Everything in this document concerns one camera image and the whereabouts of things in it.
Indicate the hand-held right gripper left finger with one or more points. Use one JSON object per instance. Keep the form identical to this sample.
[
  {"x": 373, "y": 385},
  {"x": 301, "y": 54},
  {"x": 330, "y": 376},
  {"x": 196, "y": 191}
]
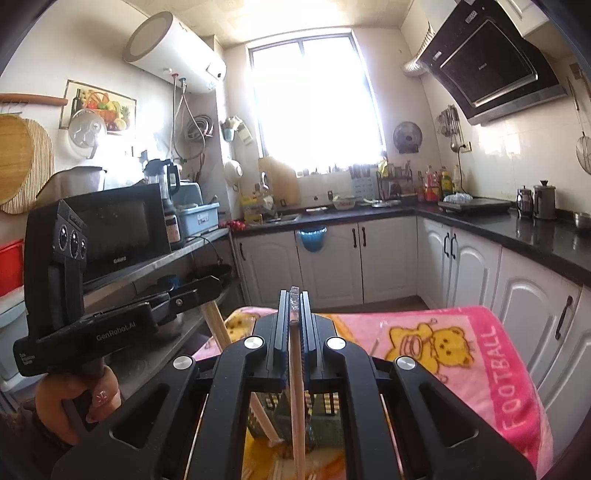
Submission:
[{"x": 284, "y": 323}]

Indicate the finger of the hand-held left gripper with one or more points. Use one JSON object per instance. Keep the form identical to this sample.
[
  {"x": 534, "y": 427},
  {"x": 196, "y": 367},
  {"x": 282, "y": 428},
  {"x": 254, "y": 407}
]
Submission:
[{"x": 198, "y": 288}]

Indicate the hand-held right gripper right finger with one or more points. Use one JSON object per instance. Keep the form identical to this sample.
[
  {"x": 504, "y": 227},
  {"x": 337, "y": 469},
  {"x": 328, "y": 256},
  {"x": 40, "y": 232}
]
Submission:
[{"x": 305, "y": 323}]

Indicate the bamboo chopstick pair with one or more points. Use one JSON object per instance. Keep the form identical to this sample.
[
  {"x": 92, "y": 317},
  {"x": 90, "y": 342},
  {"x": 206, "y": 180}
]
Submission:
[
  {"x": 217, "y": 323},
  {"x": 295, "y": 415}
]

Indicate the grey-green plastic utensil holder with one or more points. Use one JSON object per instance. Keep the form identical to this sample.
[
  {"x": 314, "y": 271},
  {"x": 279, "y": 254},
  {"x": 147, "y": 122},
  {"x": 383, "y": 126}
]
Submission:
[{"x": 323, "y": 415}]

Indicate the person's left forearm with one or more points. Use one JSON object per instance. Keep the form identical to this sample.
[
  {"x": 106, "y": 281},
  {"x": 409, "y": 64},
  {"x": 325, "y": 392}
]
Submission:
[{"x": 23, "y": 447}]

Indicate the bunch of hanging small utensils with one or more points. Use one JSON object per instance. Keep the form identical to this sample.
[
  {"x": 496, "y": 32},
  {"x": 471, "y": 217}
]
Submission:
[{"x": 450, "y": 122}]

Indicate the person's left hand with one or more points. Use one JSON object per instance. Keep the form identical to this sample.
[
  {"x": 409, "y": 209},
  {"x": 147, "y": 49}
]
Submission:
[{"x": 51, "y": 397}]

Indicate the red plastic container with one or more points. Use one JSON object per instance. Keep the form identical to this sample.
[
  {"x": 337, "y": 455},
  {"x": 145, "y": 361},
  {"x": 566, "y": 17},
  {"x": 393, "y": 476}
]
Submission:
[{"x": 11, "y": 267}]

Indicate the stainless steel shelf rack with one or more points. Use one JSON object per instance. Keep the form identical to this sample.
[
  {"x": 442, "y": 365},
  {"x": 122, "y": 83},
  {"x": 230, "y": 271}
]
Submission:
[{"x": 198, "y": 240}]

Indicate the white plastic bin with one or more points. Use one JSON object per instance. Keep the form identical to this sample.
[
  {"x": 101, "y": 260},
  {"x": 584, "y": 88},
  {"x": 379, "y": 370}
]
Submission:
[{"x": 11, "y": 341}]

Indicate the blue plastic dish crate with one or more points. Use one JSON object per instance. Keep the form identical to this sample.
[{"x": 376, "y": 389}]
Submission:
[{"x": 198, "y": 217}]

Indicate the blue hanging bin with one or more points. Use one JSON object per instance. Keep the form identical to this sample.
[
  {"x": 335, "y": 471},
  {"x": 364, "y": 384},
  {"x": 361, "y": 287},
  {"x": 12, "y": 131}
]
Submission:
[{"x": 311, "y": 240}]

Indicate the black microwave oven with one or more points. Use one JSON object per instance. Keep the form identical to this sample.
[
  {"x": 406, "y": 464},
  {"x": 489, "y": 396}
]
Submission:
[{"x": 129, "y": 230}]

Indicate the white base cabinets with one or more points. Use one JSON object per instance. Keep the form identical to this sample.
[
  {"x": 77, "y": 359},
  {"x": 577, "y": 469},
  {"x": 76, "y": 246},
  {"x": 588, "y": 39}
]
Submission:
[{"x": 388, "y": 263}]

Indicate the brown covered appliance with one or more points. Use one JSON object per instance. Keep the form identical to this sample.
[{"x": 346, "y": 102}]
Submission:
[{"x": 74, "y": 182}]

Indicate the striped wooden cutting board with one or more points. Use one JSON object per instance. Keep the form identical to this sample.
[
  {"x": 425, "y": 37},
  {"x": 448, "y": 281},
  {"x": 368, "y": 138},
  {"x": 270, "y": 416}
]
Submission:
[{"x": 44, "y": 157}]

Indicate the large beige jug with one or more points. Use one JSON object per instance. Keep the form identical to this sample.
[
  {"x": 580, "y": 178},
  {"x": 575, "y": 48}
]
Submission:
[{"x": 281, "y": 182}]

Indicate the round bamboo board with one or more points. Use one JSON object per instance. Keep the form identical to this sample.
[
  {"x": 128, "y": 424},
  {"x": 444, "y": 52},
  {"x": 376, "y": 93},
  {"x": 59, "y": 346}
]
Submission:
[{"x": 14, "y": 157}]

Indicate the blue knife rack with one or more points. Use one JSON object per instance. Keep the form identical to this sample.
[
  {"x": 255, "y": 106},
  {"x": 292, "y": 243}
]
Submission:
[{"x": 364, "y": 184}]

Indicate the glass pot lid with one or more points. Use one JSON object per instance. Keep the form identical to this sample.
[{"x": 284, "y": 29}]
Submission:
[{"x": 87, "y": 131}]

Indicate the pink printed blanket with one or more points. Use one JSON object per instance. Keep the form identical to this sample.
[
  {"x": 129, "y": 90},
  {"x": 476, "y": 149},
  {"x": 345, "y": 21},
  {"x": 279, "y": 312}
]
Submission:
[{"x": 461, "y": 369}]

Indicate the red sauce bottle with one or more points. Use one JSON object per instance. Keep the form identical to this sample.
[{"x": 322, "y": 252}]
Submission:
[{"x": 431, "y": 189}]

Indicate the wooden rolling pin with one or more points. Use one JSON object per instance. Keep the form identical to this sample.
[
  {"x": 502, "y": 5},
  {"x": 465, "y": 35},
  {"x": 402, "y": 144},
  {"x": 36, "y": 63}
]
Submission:
[{"x": 32, "y": 98}]

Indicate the yellow oil bottle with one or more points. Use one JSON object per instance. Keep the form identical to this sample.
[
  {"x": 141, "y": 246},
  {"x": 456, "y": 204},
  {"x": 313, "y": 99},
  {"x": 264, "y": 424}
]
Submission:
[{"x": 445, "y": 187}]

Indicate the black induction cooktop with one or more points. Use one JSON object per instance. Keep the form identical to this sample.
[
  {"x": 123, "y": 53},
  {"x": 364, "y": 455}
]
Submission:
[{"x": 480, "y": 205}]

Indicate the kitchen window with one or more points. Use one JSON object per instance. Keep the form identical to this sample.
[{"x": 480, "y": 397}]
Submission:
[{"x": 314, "y": 106}]

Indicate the white water heater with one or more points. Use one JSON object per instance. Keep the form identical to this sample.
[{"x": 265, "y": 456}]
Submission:
[{"x": 175, "y": 50}]

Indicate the small steel coffee press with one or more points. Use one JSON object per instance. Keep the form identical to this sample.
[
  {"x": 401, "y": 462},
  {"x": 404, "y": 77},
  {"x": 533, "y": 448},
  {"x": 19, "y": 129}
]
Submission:
[{"x": 525, "y": 203}]

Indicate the black countertop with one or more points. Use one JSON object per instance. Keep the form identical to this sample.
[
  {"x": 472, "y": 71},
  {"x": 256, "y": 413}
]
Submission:
[{"x": 545, "y": 240}]

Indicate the black range hood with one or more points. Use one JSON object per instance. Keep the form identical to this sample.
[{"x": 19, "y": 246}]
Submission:
[{"x": 489, "y": 69}]

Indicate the wall-mounted plastic holder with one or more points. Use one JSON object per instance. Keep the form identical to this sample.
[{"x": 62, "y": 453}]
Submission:
[{"x": 242, "y": 134}]

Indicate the fruit wall poster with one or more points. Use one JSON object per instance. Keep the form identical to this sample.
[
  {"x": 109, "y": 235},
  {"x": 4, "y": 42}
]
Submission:
[{"x": 115, "y": 106}]

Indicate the small grey wall fan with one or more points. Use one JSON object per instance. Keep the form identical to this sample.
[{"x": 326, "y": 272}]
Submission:
[{"x": 407, "y": 137}]

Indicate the white wall socket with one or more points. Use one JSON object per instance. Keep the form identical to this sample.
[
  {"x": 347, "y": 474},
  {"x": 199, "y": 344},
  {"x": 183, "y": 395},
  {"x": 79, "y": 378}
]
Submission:
[{"x": 465, "y": 147}]

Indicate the aluminium exhaust duct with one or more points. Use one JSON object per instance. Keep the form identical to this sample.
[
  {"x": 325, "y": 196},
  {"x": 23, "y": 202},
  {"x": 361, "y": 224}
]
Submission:
[{"x": 413, "y": 69}]

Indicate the white wall cabinets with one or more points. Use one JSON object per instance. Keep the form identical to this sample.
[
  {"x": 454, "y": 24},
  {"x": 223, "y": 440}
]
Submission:
[{"x": 526, "y": 16}]

